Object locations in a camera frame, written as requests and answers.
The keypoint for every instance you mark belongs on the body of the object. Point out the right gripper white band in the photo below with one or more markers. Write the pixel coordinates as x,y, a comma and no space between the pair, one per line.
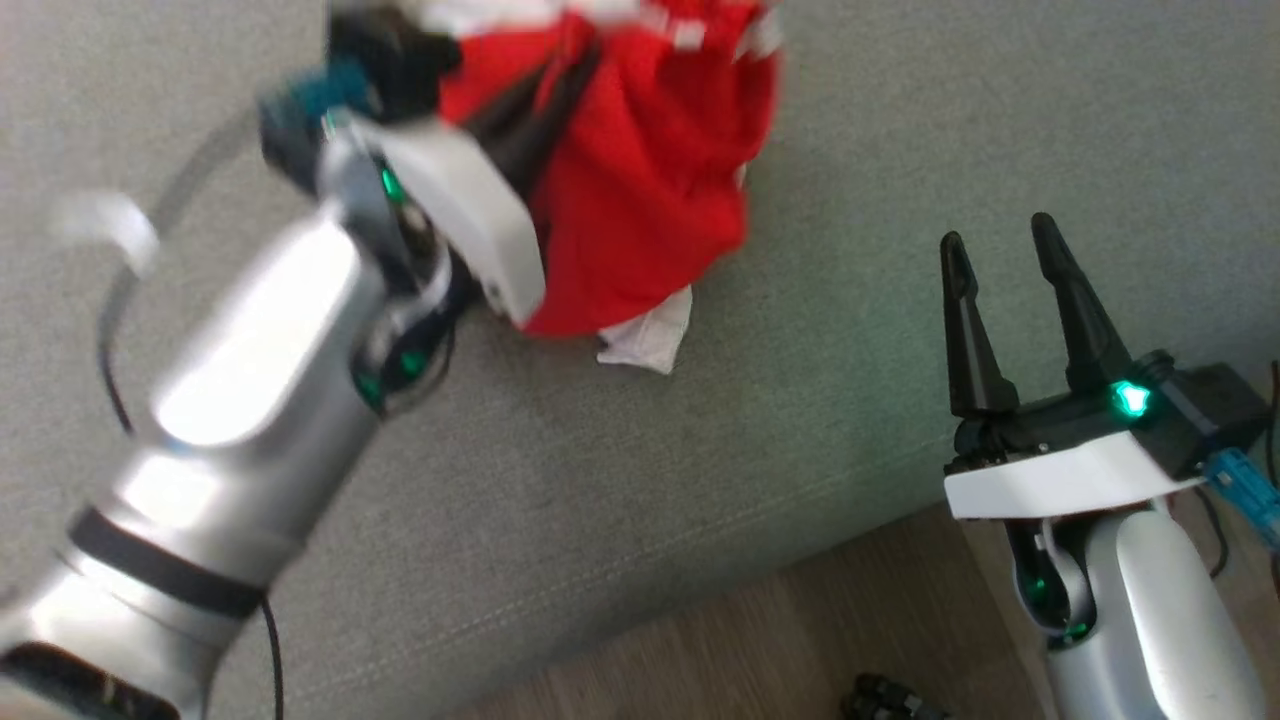
1050,475

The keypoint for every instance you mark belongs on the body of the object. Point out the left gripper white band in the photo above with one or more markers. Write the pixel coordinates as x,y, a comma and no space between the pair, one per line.
470,210

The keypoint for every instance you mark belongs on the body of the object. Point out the red shorts white stripe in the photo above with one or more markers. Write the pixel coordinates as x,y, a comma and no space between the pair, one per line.
650,200

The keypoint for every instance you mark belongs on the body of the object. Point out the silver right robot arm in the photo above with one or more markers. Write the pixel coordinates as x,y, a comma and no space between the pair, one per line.
1150,620

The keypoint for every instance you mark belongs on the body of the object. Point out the dark robot base wheel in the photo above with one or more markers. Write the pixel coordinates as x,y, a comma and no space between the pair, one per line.
885,700

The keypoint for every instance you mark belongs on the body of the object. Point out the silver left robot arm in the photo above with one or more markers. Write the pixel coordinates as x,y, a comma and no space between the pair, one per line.
250,340

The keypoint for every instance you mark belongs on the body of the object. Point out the blue left wrist connector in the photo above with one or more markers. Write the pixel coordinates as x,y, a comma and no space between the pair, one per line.
320,95

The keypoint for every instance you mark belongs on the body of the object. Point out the blue wrist connector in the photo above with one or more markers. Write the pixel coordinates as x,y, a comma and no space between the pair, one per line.
320,95
1250,490

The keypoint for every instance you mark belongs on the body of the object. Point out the blue right wrist connector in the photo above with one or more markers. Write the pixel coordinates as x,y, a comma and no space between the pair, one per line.
1250,490

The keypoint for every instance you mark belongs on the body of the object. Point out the grey fabric sofa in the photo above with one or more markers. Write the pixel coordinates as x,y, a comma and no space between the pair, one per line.
700,470

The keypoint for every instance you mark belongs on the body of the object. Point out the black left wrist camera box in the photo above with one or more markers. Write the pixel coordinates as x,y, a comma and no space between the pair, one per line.
395,60

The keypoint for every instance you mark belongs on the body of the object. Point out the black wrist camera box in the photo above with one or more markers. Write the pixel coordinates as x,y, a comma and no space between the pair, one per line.
395,60
1215,410

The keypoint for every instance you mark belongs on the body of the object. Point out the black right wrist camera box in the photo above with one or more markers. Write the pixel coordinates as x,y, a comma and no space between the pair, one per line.
1215,410

